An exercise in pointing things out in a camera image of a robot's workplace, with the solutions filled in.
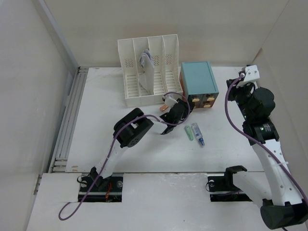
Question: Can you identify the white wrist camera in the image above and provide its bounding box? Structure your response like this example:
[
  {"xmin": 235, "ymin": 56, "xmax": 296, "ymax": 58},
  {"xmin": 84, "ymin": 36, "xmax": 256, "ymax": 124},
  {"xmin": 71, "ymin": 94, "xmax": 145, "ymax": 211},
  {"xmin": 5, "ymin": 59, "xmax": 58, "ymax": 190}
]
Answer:
[
  {"xmin": 237, "ymin": 65, "xmax": 260, "ymax": 87},
  {"xmin": 163, "ymin": 94, "xmax": 178, "ymax": 108}
]

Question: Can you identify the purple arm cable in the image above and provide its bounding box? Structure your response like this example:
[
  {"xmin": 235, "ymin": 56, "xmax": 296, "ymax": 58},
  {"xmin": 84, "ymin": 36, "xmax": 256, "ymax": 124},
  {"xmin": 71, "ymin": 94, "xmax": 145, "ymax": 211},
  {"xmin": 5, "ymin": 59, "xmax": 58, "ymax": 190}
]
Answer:
[
  {"xmin": 58, "ymin": 92, "xmax": 192, "ymax": 221},
  {"xmin": 224, "ymin": 74, "xmax": 308, "ymax": 231}
]

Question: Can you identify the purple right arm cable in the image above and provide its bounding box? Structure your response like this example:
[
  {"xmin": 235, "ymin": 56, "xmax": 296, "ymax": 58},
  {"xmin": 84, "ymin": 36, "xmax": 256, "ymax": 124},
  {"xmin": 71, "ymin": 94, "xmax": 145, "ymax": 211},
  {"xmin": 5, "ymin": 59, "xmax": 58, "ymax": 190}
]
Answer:
[{"xmin": 224, "ymin": 74, "xmax": 308, "ymax": 231}]

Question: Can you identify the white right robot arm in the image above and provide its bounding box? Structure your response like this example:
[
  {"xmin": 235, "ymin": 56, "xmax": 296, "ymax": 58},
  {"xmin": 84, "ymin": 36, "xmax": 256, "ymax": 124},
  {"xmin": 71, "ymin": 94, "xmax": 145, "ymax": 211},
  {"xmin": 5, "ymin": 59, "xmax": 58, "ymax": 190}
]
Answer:
[{"xmin": 223, "ymin": 77, "xmax": 308, "ymax": 230}]

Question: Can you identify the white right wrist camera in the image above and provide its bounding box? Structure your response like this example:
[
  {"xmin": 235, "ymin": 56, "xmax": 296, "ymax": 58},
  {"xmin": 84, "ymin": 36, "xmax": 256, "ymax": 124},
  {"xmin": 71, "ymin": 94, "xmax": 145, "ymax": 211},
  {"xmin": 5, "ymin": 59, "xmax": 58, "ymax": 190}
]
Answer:
[{"xmin": 237, "ymin": 65, "xmax": 260, "ymax": 87}]

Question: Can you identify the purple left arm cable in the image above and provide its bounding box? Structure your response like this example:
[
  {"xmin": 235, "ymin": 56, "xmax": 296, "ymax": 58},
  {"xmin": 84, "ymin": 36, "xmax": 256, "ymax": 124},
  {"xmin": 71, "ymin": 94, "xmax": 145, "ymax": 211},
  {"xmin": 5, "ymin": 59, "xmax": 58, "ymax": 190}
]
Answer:
[{"xmin": 58, "ymin": 92, "xmax": 192, "ymax": 221}]

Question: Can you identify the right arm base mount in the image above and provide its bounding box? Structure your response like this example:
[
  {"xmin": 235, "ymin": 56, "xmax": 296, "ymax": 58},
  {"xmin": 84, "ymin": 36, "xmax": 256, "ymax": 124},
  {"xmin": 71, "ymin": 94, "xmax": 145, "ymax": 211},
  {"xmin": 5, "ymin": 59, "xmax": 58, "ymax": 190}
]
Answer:
[{"xmin": 205, "ymin": 166, "xmax": 252, "ymax": 202}]

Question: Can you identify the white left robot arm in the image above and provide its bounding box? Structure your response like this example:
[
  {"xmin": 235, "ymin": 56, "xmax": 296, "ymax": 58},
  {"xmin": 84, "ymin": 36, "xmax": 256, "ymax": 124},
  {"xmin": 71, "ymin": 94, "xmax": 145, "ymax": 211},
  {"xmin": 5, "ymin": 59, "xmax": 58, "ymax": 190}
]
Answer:
[{"xmin": 89, "ymin": 98, "xmax": 194, "ymax": 191}]

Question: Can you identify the white plastic file organizer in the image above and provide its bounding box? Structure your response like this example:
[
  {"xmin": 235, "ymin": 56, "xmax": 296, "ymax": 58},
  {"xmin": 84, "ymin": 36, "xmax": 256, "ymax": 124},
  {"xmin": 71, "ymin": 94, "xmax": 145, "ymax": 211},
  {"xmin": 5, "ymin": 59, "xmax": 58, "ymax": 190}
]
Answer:
[{"xmin": 118, "ymin": 34, "xmax": 183, "ymax": 107}]

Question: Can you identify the aluminium frame rail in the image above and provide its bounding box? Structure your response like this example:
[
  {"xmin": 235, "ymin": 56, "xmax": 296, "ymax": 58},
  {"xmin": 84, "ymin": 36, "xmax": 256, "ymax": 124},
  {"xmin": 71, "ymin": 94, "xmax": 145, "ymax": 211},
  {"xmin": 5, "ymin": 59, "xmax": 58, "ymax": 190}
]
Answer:
[{"xmin": 47, "ymin": 67, "xmax": 89, "ymax": 173}]

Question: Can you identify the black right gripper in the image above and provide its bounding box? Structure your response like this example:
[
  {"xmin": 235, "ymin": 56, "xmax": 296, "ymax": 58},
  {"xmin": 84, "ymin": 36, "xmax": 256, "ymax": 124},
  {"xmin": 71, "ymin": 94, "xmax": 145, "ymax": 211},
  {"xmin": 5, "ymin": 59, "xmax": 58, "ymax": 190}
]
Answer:
[{"xmin": 226, "ymin": 78, "xmax": 254, "ymax": 121}]

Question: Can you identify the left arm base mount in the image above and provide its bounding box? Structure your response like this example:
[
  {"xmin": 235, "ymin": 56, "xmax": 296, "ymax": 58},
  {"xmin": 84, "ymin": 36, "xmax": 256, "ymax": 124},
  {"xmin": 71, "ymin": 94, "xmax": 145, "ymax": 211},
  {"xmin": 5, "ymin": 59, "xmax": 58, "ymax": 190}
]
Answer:
[{"xmin": 77, "ymin": 173, "xmax": 124, "ymax": 203}]

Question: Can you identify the green transparent tube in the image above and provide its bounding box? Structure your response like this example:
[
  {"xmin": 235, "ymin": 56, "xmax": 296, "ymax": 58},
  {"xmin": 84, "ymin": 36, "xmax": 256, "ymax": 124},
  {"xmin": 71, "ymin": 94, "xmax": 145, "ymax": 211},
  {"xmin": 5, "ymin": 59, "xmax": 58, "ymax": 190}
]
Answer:
[{"xmin": 184, "ymin": 126, "xmax": 194, "ymax": 141}]

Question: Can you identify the clear blue glue bottle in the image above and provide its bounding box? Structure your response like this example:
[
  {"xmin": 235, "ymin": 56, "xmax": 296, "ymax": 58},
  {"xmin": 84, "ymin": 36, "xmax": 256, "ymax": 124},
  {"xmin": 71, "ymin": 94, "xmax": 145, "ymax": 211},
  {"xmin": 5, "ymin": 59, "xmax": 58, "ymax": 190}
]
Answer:
[{"xmin": 191, "ymin": 123, "xmax": 205, "ymax": 146}]

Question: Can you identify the teal orange drawer box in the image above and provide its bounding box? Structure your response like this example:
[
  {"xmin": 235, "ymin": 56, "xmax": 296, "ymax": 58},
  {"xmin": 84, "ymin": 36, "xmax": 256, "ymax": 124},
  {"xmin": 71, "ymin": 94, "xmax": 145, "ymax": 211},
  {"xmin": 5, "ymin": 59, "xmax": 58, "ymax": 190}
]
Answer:
[{"xmin": 180, "ymin": 61, "xmax": 219, "ymax": 108}]

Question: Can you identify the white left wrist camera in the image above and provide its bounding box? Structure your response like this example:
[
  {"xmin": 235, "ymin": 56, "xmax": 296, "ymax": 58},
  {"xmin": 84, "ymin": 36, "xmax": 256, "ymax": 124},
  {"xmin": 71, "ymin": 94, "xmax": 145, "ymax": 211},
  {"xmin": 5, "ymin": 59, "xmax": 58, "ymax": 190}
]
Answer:
[{"xmin": 163, "ymin": 94, "xmax": 178, "ymax": 108}]

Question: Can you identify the white spiral bound manual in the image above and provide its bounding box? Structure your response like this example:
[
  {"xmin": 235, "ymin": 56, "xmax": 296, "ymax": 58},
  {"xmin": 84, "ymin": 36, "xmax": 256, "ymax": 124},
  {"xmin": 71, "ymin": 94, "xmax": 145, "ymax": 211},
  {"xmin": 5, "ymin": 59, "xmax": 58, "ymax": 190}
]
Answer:
[{"xmin": 139, "ymin": 49, "xmax": 154, "ymax": 95}]

